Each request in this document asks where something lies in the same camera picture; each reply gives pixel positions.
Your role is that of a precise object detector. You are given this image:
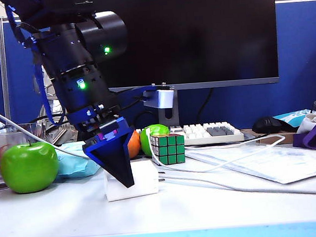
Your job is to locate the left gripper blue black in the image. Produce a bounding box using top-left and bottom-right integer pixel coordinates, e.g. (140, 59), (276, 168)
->
(66, 101), (139, 192)

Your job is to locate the white charging base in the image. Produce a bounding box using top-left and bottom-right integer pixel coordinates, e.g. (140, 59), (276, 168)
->
(103, 158), (167, 203)

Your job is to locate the thin white Type-C cable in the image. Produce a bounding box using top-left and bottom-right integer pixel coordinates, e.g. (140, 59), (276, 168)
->
(144, 118), (288, 177)

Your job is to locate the orange fruit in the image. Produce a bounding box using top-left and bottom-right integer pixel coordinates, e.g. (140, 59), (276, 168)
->
(126, 130), (142, 159)

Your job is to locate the light blue tissue pack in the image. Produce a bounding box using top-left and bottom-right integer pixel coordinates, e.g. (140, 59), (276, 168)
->
(55, 140), (103, 178)

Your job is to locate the Rubik's cube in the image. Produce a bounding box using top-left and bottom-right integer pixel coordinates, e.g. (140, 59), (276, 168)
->
(149, 133), (187, 168)

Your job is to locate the small green round fruit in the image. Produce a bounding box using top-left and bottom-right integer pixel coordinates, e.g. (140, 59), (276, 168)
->
(139, 123), (173, 158)

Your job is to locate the silver faceted figurine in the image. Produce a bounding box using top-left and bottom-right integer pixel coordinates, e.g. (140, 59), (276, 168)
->
(34, 73), (70, 146)

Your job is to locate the large green apple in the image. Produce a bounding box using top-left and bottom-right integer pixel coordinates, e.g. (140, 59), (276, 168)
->
(0, 140), (61, 195)

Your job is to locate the white and grey keyboard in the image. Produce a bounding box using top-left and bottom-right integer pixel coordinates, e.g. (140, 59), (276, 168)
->
(135, 120), (246, 150)

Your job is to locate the brown round object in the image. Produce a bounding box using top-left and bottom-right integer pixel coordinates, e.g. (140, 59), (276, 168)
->
(0, 122), (48, 192)

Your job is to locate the black computer monitor with stand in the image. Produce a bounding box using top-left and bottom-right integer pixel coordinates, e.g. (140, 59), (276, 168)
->
(78, 0), (284, 134)

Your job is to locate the black computer mouse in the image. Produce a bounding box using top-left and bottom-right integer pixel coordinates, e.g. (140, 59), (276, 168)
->
(251, 114), (284, 136)

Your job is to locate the document in clear sleeve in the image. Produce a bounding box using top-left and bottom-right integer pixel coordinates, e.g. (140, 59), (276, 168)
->
(186, 137), (316, 192)

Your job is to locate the brown cardboard piece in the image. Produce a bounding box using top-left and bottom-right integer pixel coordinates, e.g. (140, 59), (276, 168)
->
(241, 124), (299, 148)

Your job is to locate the blue and white packet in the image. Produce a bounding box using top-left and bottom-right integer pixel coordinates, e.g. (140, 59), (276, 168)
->
(273, 108), (316, 129)

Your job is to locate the white crumpled bag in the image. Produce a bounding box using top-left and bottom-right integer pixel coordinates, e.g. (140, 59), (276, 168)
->
(295, 113), (316, 135)

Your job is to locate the black cable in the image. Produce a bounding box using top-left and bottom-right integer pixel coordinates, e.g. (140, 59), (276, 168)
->
(195, 88), (216, 122)
(132, 109), (161, 129)

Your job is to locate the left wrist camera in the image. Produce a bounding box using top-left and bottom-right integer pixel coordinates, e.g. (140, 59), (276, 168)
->
(142, 82), (176, 111)

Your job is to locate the grey partition post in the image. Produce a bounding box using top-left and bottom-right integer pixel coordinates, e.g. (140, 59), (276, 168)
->
(0, 15), (12, 126)

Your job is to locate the thick white cable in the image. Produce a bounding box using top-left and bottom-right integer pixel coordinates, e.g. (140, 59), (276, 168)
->
(0, 80), (316, 219)

